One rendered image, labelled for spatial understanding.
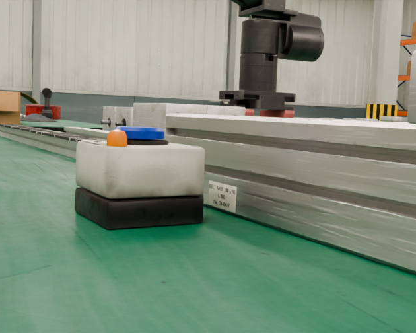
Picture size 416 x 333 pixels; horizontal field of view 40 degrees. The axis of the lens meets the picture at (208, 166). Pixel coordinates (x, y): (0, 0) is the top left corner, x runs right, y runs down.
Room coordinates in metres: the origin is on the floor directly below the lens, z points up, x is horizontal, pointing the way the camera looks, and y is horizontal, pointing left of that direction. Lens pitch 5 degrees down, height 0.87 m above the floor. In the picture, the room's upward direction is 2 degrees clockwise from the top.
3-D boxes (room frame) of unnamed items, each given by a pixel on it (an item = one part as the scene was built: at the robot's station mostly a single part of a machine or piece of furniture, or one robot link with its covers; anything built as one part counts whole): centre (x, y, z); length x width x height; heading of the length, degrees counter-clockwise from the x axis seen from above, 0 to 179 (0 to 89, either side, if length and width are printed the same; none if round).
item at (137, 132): (0.46, 0.06, 0.84); 0.04 x 0.04 x 0.02
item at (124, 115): (1.63, 0.22, 0.83); 0.11 x 0.10 x 0.10; 124
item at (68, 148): (1.21, 0.34, 0.79); 0.96 x 0.04 x 0.03; 30
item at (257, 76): (0.88, -0.07, 0.92); 0.10 x 0.07 x 0.07; 120
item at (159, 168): (0.46, 0.05, 0.81); 0.10 x 0.08 x 0.06; 120
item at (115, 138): (0.41, 0.07, 0.85); 0.01 x 0.01 x 0.01
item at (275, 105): (0.88, -0.08, 0.85); 0.07 x 0.07 x 0.09; 30
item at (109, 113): (1.74, 0.28, 0.83); 0.11 x 0.10 x 0.10; 120
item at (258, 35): (0.88, -0.08, 0.98); 0.07 x 0.06 x 0.07; 115
